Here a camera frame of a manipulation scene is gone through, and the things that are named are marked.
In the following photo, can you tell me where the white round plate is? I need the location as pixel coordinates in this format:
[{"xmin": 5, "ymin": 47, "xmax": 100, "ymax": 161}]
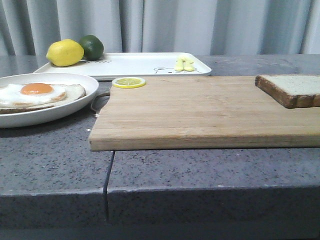
[{"xmin": 0, "ymin": 72, "xmax": 99, "ymax": 128}]

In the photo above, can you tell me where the white rectangular tray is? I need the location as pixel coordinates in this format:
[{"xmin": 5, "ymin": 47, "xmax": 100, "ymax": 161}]
[{"xmin": 35, "ymin": 52, "xmax": 212, "ymax": 81}]

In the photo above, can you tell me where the wooden cutting board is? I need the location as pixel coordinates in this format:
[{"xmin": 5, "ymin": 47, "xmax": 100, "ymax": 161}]
[{"xmin": 88, "ymin": 76, "xmax": 320, "ymax": 151}]

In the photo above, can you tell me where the lemon slice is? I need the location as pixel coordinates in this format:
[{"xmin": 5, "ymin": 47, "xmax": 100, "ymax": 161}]
[{"xmin": 112, "ymin": 77, "xmax": 146, "ymax": 89}]

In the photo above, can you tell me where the green lime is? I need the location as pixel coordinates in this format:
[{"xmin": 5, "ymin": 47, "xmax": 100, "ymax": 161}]
[{"xmin": 79, "ymin": 35, "xmax": 104, "ymax": 61}]

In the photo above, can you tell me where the yellow lemon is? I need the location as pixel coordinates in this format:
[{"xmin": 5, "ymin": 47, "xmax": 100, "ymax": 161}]
[{"xmin": 46, "ymin": 39, "xmax": 84, "ymax": 67}]

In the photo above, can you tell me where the fried egg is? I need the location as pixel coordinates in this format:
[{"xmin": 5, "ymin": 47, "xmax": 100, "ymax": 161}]
[{"xmin": 0, "ymin": 83, "xmax": 67, "ymax": 108}]

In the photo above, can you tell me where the grey curtain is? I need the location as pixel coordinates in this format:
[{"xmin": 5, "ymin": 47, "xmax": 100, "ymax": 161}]
[{"xmin": 0, "ymin": 0, "xmax": 320, "ymax": 56}]

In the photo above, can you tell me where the yellow-green fork handle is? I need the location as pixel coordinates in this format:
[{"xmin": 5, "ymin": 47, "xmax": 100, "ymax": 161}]
[{"xmin": 174, "ymin": 56, "xmax": 185, "ymax": 72}]

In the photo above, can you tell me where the yellow-green spoon handle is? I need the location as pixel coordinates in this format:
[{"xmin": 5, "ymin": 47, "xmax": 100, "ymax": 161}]
[{"xmin": 180, "ymin": 56, "xmax": 195, "ymax": 72}]

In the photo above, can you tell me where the metal board handle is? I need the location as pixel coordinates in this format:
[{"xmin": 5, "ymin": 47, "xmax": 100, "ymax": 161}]
[{"xmin": 90, "ymin": 91, "xmax": 110, "ymax": 114}]

